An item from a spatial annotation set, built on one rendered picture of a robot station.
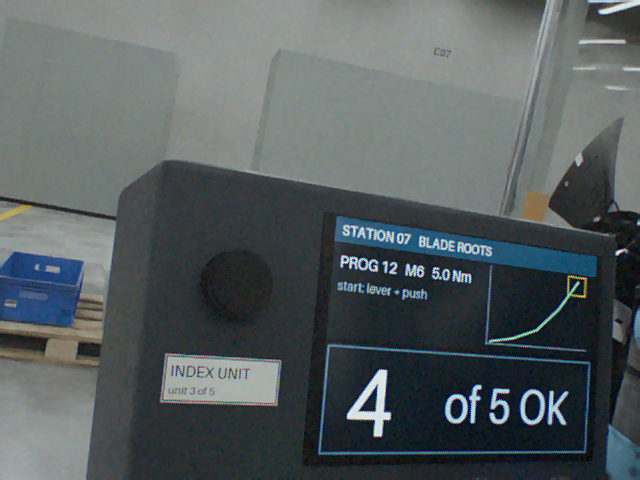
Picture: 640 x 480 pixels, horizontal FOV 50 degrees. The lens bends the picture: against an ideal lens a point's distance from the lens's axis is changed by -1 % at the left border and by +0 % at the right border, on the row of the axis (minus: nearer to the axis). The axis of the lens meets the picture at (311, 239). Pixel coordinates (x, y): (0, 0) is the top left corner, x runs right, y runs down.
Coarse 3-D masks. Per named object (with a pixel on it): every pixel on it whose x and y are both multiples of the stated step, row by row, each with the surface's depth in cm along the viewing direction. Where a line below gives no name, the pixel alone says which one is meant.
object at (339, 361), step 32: (352, 352) 31; (384, 352) 32; (416, 352) 32; (352, 384) 31; (384, 384) 31; (416, 384) 32; (320, 416) 30; (352, 416) 31; (384, 416) 31; (320, 448) 30; (352, 448) 31; (384, 448) 31
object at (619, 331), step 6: (618, 306) 103; (624, 306) 103; (618, 312) 103; (624, 312) 103; (630, 312) 103; (624, 318) 103; (630, 318) 102; (618, 324) 102; (624, 324) 102; (618, 330) 101; (624, 330) 101; (612, 336) 101; (618, 336) 101
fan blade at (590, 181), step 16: (608, 128) 129; (592, 144) 132; (608, 144) 125; (592, 160) 128; (608, 160) 122; (576, 176) 132; (592, 176) 125; (608, 176) 119; (560, 192) 137; (576, 192) 130; (592, 192) 123; (608, 192) 117; (560, 208) 135; (576, 208) 129; (592, 208) 122; (608, 208) 116; (576, 224) 128
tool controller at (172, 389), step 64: (128, 192) 35; (192, 192) 28; (256, 192) 29; (320, 192) 31; (128, 256) 32; (192, 256) 28; (256, 256) 28; (320, 256) 31; (384, 256) 32; (448, 256) 33; (512, 256) 35; (576, 256) 37; (128, 320) 30; (192, 320) 28; (256, 320) 29; (320, 320) 30; (384, 320) 32; (448, 320) 33; (512, 320) 35; (576, 320) 37; (128, 384) 28; (192, 384) 28; (256, 384) 29; (320, 384) 30; (448, 384) 33; (512, 384) 35; (576, 384) 36; (128, 448) 27; (192, 448) 28; (256, 448) 29; (448, 448) 33; (512, 448) 34; (576, 448) 36
